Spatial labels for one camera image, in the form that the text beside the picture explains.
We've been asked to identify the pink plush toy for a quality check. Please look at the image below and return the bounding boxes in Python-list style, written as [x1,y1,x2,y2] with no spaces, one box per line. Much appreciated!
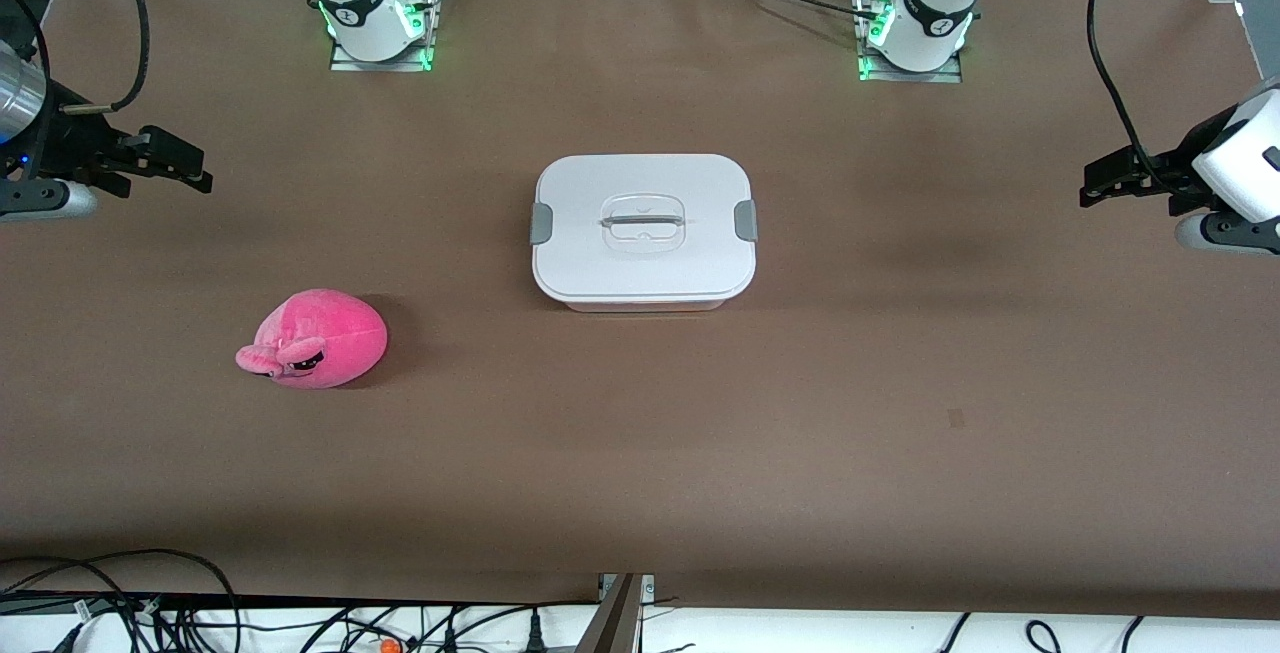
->
[235,289,389,390]

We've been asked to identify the translucent pink plastic box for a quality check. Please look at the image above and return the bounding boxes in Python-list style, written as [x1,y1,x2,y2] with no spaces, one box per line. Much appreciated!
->
[560,295,731,313]

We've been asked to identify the brown table cover sheet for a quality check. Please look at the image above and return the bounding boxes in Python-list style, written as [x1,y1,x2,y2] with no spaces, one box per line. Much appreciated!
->
[0,0,1280,624]

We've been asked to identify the aluminium table leg profile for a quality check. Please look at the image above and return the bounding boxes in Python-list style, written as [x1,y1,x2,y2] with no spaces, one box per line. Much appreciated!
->
[575,573,657,653]

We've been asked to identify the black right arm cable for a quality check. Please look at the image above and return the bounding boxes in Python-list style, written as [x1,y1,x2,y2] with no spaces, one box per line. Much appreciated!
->
[58,0,153,116]

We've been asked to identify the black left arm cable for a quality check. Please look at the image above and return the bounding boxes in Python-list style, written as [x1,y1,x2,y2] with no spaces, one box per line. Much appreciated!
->
[1087,0,1216,214]

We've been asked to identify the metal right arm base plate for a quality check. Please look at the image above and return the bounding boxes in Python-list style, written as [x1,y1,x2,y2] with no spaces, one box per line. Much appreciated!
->
[330,0,437,73]

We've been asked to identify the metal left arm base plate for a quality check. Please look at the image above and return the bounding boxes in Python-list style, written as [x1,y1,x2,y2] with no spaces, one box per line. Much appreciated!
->
[857,0,964,84]

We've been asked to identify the black looped floor cable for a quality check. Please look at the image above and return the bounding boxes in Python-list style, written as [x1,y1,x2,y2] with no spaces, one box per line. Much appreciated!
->
[0,548,243,653]

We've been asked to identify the long black floor cable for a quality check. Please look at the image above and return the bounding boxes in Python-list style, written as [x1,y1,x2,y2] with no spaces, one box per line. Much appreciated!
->
[300,599,603,653]

